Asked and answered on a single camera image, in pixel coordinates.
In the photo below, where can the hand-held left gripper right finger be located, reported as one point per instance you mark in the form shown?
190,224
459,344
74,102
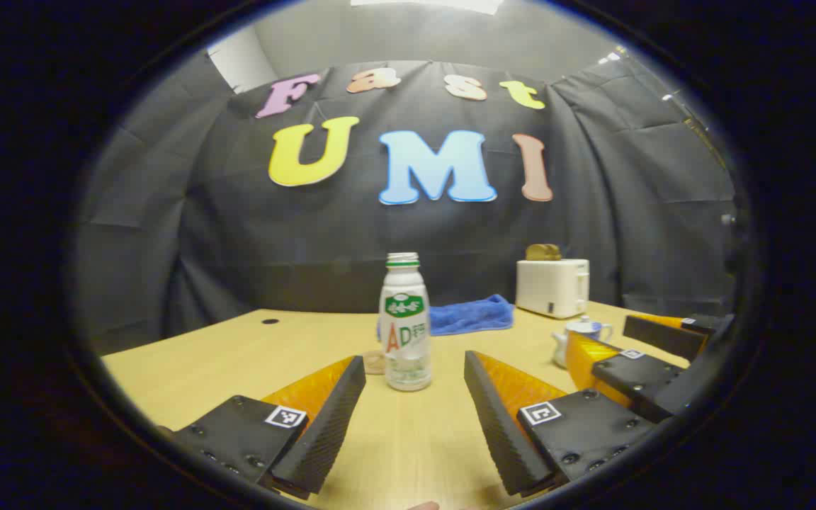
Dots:
493,425

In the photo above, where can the white blue-patterned teacup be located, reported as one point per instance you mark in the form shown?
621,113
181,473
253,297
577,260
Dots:
560,350

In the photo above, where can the white teacup lid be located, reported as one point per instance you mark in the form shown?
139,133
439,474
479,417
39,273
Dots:
583,326

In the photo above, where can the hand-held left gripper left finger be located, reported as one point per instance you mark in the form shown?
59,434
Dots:
330,432

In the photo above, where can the brown bread slice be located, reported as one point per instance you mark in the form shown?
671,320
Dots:
542,252

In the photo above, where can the blue towel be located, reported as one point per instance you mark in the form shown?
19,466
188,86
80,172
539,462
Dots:
468,315

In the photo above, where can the black backdrop cloth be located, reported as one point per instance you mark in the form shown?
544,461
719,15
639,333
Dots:
309,241

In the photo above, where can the ceiling light panel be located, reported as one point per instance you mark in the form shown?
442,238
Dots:
429,4

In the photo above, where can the white plastic water bottle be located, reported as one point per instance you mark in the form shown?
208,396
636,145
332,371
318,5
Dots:
405,333

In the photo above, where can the white toaster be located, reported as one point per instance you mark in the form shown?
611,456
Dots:
550,287

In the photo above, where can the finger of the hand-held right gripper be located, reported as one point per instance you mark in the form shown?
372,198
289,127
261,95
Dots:
635,379
663,336

